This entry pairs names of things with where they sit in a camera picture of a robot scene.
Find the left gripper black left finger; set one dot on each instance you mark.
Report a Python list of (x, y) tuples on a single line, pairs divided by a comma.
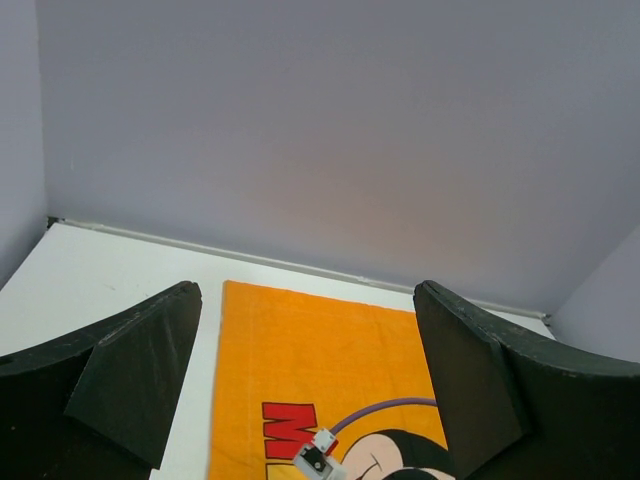
[(99, 402)]

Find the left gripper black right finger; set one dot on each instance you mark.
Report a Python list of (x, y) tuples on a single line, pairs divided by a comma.
[(517, 405)]

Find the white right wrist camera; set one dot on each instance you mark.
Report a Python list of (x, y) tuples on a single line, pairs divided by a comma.
[(315, 461)]

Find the orange cartoon mouse cloth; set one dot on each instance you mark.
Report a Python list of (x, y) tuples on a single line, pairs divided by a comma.
[(290, 364)]

